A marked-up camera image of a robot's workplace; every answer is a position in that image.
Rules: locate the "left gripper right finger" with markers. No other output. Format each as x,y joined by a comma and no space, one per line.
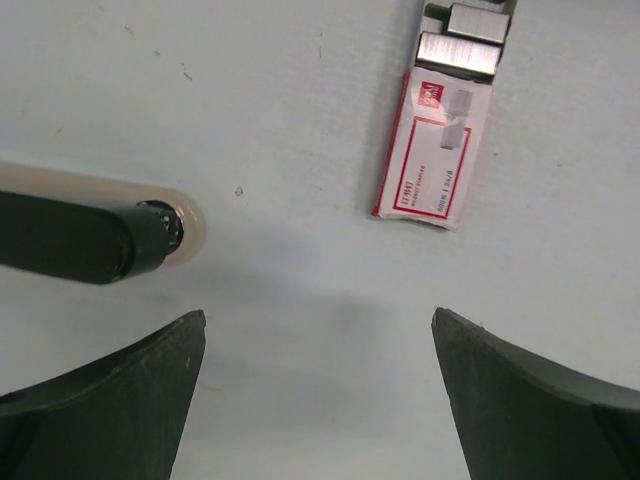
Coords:
519,415

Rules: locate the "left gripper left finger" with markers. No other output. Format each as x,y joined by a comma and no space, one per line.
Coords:
119,417

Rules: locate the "beige black stapler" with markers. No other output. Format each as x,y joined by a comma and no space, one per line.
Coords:
93,230

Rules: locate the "red white staple box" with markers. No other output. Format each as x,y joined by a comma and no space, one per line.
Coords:
442,110

